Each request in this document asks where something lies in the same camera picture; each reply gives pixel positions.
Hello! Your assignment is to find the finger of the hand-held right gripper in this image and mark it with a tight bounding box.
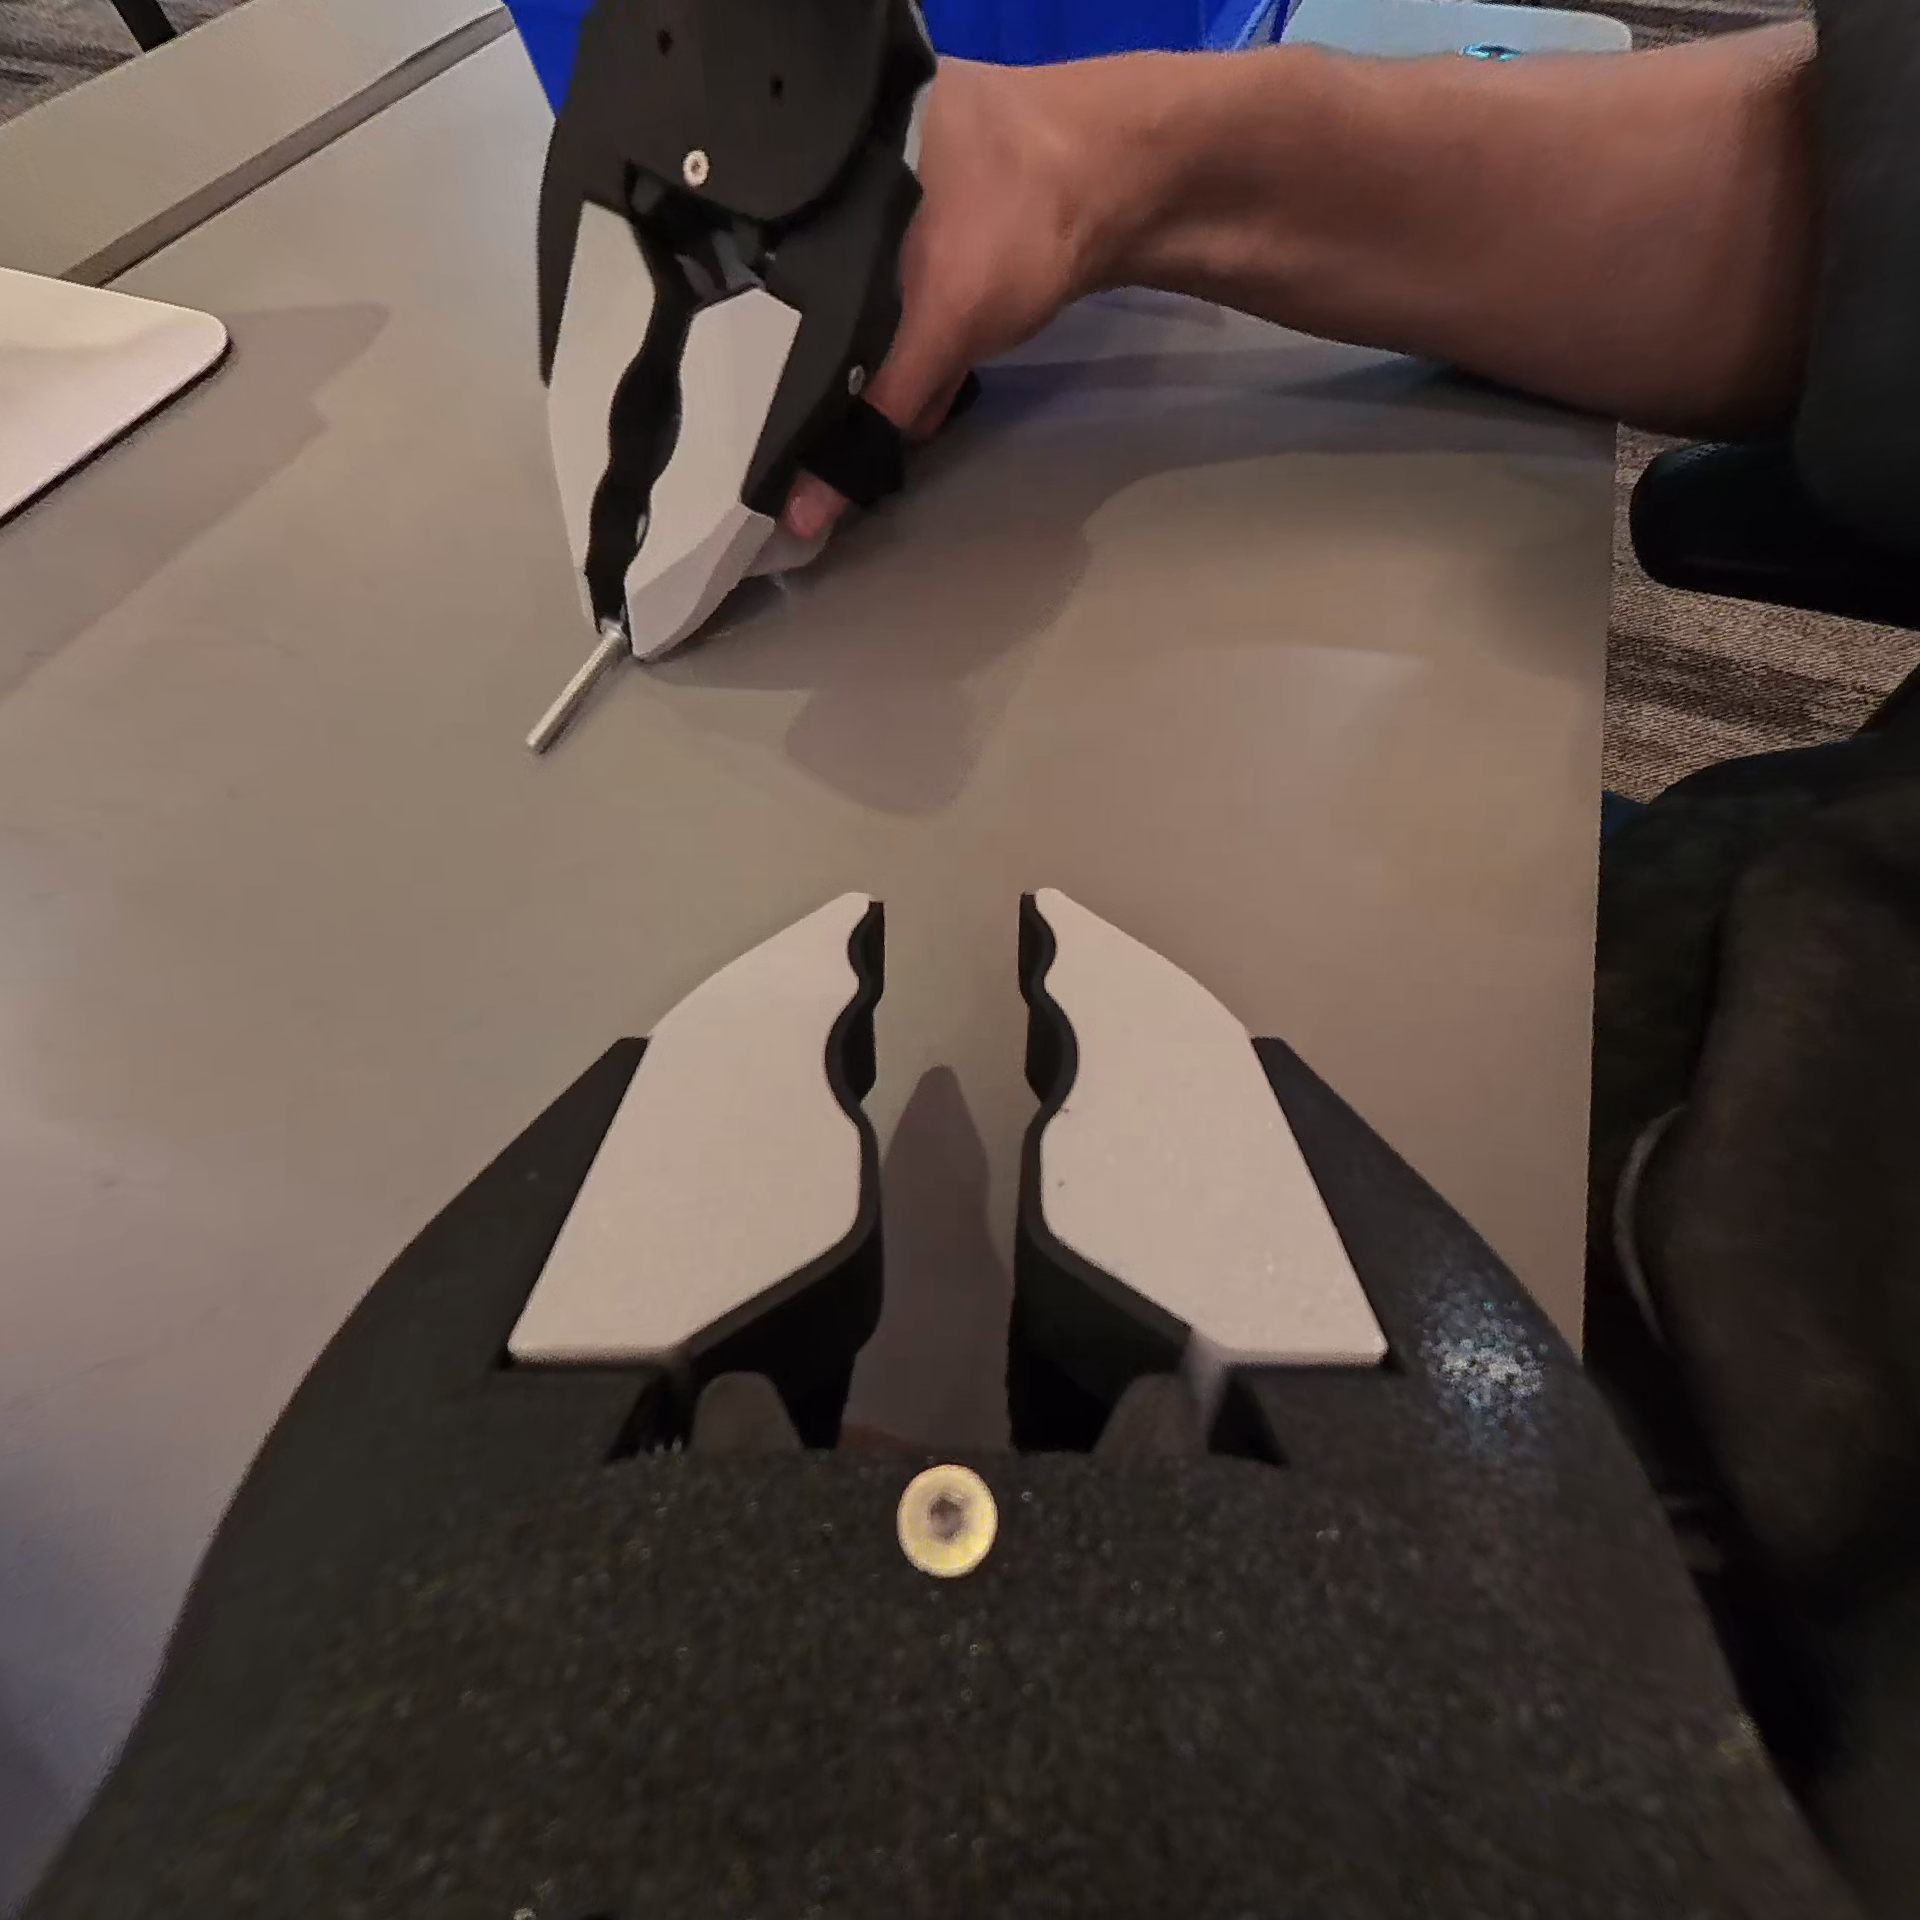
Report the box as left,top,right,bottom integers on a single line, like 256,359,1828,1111
552,205,698,631
626,285,819,665

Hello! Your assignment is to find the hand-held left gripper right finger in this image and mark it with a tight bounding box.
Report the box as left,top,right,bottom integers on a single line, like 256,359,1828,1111
1009,885,1391,1422

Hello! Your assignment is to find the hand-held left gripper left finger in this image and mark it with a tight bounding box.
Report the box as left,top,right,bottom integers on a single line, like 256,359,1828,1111
506,888,892,1419

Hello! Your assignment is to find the silver bolt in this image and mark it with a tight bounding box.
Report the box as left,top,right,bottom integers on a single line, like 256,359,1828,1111
527,617,634,756

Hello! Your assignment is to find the blue plastic bin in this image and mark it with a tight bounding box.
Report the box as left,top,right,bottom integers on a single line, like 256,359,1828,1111
506,0,1293,77

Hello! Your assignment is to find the person's right forearm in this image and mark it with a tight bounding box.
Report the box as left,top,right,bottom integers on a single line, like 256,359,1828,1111
1110,15,1833,453

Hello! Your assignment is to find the grey desk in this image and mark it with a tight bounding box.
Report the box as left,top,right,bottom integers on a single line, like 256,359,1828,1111
0,0,1622,1920

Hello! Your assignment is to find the person's right hand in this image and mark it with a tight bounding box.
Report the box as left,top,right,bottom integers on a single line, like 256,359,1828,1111
781,46,1188,557

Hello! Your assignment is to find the white document stand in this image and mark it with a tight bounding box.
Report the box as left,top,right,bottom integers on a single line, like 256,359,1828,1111
0,265,234,526

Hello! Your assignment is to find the person's dark clothing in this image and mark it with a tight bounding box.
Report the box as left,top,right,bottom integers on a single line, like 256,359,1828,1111
1585,0,1920,1920

